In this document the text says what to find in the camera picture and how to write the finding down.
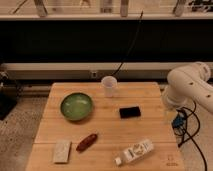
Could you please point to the white plastic bottle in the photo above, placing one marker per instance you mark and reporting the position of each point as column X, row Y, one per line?
column 134, row 152

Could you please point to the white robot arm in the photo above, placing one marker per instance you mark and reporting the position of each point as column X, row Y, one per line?
column 189, row 82

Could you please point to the green ceramic bowl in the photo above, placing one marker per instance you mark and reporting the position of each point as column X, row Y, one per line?
column 76, row 106

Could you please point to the translucent plastic cup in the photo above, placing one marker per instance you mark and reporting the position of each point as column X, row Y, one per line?
column 109, row 84

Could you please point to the black rectangular block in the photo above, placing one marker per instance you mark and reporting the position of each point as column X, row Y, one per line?
column 129, row 112

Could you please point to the wooden table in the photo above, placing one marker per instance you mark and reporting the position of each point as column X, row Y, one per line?
column 114, row 133

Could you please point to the red sausage toy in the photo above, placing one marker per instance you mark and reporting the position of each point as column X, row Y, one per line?
column 86, row 142

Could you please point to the white sponge block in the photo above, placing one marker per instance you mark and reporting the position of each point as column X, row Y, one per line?
column 61, row 151

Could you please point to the blue box on floor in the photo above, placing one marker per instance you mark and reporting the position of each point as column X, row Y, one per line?
column 178, row 121

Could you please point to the dark equipment at left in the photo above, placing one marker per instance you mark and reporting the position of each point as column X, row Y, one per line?
column 8, row 100

